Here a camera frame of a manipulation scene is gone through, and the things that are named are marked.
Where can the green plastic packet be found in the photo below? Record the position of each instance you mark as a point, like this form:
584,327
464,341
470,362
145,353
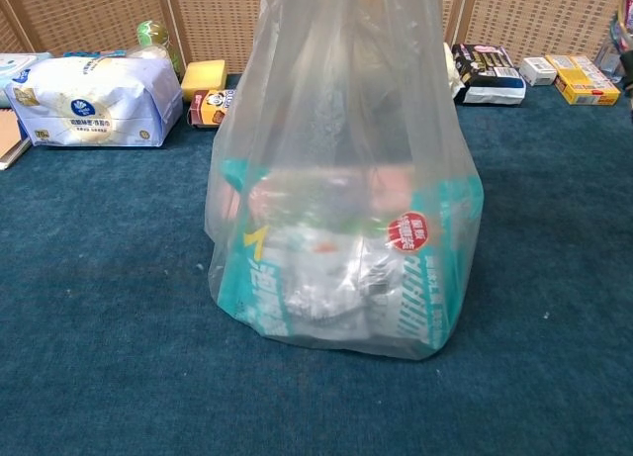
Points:
366,223

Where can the white crinkled printed packet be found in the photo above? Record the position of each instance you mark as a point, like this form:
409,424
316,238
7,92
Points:
326,293

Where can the pink purple box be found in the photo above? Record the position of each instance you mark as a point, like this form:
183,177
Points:
390,184

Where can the transparent plastic shopping bag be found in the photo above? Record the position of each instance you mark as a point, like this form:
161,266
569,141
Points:
321,105

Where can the teal white detergent pouch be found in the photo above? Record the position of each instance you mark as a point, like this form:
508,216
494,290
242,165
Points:
445,288

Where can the brown yellow panda biscuit box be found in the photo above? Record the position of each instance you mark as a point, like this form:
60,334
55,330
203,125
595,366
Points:
210,110

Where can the yellow sponge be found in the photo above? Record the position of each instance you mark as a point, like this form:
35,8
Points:
203,77

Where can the black printed package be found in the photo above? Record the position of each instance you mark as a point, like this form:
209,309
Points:
482,60

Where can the teal carpet mat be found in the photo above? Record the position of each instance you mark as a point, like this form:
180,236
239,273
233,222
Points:
99,327

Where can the green white bottle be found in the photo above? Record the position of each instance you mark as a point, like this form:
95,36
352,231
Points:
151,35

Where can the white blue tissue pack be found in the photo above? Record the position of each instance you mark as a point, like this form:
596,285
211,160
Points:
99,100

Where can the small white box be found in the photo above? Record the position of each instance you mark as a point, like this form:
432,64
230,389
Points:
539,70

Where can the wooden woven folding screen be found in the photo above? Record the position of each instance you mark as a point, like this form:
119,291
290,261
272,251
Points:
74,11

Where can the clear plastic bottle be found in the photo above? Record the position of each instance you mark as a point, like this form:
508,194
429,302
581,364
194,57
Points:
609,55

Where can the light blue wipes pack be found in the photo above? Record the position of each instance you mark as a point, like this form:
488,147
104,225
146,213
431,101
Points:
15,65

